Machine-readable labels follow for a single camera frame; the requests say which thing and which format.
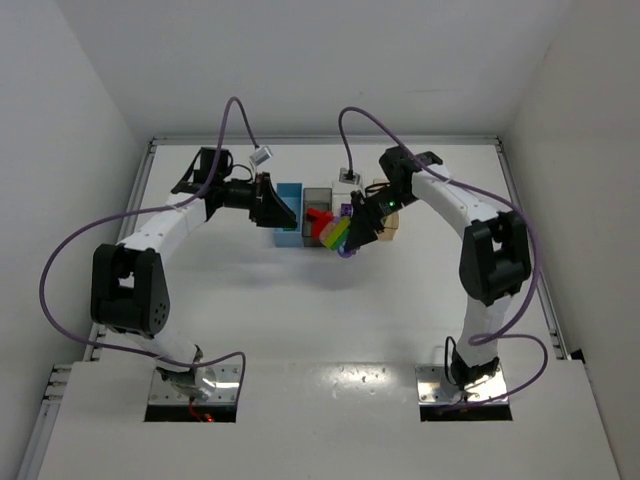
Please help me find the dark grey container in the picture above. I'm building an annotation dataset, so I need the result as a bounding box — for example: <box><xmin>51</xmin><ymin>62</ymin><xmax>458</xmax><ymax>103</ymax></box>
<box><xmin>302</xmin><ymin>187</ymin><xmax>332</xmax><ymax>248</ymax></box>

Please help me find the green lego stack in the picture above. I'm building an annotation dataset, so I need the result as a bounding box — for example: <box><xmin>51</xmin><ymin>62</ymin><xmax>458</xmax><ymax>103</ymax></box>
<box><xmin>320</xmin><ymin>217</ymin><xmax>351</xmax><ymax>251</ymax></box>

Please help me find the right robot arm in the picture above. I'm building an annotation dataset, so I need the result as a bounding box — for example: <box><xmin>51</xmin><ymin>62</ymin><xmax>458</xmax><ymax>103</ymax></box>
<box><xmin>344</xmin><ymin>147</ymin><xmax>532</xmax><ymax>389</ymax></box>

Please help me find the red and green lego block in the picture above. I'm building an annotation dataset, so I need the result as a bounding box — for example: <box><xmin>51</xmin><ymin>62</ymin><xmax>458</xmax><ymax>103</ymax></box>
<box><xmin>303</xmin><ymin>207</ymin><xmax>324</xmax><ymax>239</ymax></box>

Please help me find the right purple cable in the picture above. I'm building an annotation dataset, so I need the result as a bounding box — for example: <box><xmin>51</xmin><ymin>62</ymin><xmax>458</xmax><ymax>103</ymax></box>
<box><xmin>337</xmin><ymin>105</ymin><xmax>549</xmax><ymax>414</ymax></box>

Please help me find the amber container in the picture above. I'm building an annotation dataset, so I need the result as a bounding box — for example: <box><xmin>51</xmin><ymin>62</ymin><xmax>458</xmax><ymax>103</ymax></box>
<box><xmin>366</xmin><ymin>179</ymin><xmax>400</xmax><ymax>242</ymax></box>

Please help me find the blue container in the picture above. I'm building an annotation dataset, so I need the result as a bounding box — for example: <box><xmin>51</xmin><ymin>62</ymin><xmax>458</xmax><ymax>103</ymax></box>
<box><xmin>272</xmin><ymin>181</ymin><xmax>305</xmax><ymax>248</ymax></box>

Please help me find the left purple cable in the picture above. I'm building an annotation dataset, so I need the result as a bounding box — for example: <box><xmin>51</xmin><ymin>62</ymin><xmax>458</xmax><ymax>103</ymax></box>
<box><xmin>38</xmin><ymin>95</ymin><xmax>269</xmax><ymax>396</ymax></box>

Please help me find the purple cable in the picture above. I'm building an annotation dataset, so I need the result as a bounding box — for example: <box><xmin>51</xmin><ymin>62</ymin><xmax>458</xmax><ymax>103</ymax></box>
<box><xmin>38</xmin><ymin>95</ymin><xmax>269</xmax><ymax>396</ymax></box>
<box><xmin>337</xmin><ymin>105</ymin><xmax>549</xmax><ymax>414</ymax></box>

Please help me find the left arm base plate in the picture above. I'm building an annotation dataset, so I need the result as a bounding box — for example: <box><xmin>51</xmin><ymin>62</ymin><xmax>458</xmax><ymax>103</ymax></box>
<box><xmin>147</xmin><ymin>362</ymin><xmax>245</xmax><ymax>407</ymax></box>

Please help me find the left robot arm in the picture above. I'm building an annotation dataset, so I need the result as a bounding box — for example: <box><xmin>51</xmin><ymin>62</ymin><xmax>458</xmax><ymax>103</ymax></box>
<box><xmin>90</xmin><ymin>147</ymin><xmax>297</xmax><ymax>390</ymax></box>

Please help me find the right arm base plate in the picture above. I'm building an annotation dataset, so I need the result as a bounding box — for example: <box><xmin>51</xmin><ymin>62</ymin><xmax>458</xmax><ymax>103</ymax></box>
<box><xmin>415</xmin><ymin>364</ymin><xmax>509</xmax><ymax>407</ymax></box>

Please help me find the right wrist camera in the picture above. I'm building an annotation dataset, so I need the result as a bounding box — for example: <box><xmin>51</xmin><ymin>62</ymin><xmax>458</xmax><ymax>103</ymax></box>
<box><xmin>338</xmin><ymin>167</ymin><xmax>360</xmax><ymax>185</ymax></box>

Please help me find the clear container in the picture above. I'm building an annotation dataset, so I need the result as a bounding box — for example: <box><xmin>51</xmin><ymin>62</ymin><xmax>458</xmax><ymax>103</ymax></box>
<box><xmin>331</xmin><ymin>180</ymin><xmax>362</xmax><ymax>217</ymax></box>

